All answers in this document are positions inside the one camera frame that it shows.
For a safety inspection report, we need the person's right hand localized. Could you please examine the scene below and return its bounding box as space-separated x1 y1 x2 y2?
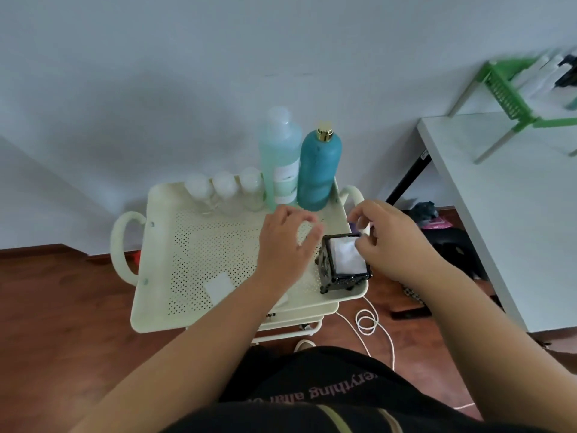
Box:
347 200 448 290

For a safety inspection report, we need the person's left hand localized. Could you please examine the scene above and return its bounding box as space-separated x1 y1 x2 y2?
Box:
256 204 325 303

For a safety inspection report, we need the white cotton pads stack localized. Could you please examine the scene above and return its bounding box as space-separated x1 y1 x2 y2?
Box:
325 237 367 276

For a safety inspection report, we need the person's left forearm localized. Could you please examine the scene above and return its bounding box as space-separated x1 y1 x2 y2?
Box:
70 277 299 433

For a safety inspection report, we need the person's right forearm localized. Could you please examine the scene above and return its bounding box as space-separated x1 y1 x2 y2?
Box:
406 260 577 433

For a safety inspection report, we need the black openwork box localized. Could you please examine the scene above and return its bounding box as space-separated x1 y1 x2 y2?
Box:
318 233 374 296

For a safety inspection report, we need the dark blue cloth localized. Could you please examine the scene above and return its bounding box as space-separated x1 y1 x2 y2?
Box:
407 201 441 227

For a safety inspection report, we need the teal bottle with gold cap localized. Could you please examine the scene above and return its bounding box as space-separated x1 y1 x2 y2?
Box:
296 123 343 212

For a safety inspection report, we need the small clear white-capped bottle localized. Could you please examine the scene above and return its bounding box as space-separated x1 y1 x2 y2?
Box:
184 172 215 217
212 170 240 217
239 167 266 212

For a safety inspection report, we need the black table leg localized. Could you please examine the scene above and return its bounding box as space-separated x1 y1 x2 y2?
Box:
385 148 434 206

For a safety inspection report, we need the black bag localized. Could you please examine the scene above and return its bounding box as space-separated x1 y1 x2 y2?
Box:
424 227 490 281

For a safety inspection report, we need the tall translucent green bottle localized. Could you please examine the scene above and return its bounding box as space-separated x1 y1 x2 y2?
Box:
258 106 302 210

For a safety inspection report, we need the white square cotton pad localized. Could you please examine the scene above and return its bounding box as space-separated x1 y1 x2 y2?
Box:
205 272 235 305

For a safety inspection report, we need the cream perforated utility cart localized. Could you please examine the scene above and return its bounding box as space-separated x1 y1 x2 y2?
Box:
110 178 373 353

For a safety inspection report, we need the person's black printed shirt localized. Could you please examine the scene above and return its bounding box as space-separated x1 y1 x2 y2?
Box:
164 346 577 433

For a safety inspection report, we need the green rack with white legs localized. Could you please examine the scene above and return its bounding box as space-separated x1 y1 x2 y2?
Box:
447 57 577 165

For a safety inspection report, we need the row of white bottles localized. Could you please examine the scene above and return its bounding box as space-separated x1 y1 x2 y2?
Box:
516 50 566 99

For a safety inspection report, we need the black spray bottle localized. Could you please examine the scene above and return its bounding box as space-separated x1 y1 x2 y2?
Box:
554 55 577 89

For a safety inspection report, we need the white cable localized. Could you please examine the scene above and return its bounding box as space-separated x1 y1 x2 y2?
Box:
336 295 477 411

